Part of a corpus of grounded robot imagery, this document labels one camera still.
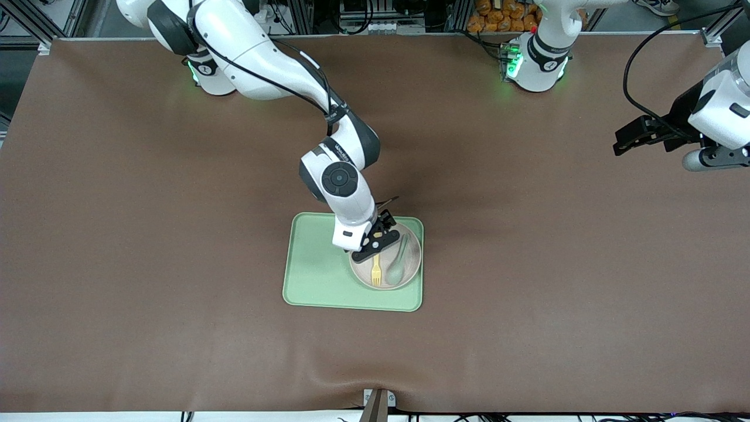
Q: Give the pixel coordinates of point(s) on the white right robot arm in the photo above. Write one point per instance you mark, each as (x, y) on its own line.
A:
(258, 58)

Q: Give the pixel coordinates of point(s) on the yellow plastic fork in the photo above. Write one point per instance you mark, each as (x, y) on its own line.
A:
(376, 272)

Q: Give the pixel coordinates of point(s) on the bag of orange items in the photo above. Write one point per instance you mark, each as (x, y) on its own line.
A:
(498, 20)

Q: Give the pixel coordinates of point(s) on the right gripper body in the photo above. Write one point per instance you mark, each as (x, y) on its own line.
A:
(387, 222)

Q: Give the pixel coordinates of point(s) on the brown table cover mat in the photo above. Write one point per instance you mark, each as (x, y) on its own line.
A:
(176, 322)

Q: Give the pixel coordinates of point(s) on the grey sports shoe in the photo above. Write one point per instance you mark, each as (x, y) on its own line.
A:
(659, 6)

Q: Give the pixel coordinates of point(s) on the round off-white plate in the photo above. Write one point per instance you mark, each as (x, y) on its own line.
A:
(410, 264)

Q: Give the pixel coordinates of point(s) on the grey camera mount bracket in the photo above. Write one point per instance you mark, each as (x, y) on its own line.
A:
(378, 410)

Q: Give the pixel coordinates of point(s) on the white connector strip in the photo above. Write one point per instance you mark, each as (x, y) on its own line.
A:
(381, 26)

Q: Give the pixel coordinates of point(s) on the pale green plastic spoon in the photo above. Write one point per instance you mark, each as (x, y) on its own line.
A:
(395, 274)

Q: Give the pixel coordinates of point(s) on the aluminium frame profile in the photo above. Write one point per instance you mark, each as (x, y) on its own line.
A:
(44, 26)
(712, 36)

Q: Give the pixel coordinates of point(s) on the aluminium frame post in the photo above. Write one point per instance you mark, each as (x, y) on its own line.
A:
(457, 14)
(302, 14)

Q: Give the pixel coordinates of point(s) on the white power strip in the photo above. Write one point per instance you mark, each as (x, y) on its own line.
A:
(266, 16)

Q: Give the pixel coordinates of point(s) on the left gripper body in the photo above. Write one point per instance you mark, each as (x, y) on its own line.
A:
(679, 116)

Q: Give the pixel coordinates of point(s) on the light green rectangular tray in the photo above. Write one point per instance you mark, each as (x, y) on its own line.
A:
(316, 275)

